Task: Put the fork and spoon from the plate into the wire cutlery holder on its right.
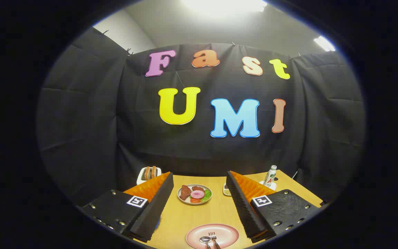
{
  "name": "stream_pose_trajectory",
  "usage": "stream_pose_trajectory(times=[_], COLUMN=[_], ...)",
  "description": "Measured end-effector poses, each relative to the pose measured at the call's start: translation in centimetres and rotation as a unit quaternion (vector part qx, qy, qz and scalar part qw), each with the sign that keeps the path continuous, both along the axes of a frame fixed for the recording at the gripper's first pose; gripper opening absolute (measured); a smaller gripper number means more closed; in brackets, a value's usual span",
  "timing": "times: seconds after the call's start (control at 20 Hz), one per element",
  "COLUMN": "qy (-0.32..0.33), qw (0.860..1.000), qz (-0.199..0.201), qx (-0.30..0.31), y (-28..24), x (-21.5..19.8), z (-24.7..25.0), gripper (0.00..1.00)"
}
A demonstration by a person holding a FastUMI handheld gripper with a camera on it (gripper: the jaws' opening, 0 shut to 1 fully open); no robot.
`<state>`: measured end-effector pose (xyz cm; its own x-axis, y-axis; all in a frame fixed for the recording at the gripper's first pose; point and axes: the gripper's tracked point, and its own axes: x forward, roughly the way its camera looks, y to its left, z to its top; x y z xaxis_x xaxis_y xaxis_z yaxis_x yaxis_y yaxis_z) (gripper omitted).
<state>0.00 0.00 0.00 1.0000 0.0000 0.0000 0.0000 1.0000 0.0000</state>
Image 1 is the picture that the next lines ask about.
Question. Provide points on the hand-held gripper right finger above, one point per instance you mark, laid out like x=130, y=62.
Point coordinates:
x=242, y=207

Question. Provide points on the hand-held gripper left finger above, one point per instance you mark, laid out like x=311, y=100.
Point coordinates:
x=157, y=207

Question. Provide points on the white divided snack dish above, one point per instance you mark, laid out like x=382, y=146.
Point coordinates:
x=226, y=189

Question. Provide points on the grey plate of food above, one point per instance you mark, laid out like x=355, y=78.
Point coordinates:
x=185, y=202

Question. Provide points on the large brown meat piece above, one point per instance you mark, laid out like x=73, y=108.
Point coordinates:
x=184, y=192

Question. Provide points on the white toaster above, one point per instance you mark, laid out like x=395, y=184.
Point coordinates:
x=141, y=180

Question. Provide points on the pink plate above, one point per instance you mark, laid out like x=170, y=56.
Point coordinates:
x=226, y=235

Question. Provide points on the toast slice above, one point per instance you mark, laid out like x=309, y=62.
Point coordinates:
x=147, y=173
x=154, y=172

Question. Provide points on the green lettuce leaf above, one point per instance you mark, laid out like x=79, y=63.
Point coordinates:
x=206, y=196

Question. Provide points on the white square coaster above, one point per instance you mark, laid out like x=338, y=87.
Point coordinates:
x=273, y=186

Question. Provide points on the orange carrot slice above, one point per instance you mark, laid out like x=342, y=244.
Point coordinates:
x=195, y=200

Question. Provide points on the pink ham slice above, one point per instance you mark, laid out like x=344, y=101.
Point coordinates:
x=197, y=194

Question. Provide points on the white plastic drink bottle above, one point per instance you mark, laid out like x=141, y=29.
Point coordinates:
x=270, y=176

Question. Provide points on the small ceiling light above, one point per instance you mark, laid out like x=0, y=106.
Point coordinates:
x=324, y=44

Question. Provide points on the large ceiling light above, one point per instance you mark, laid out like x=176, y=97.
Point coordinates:
x=223, y=5

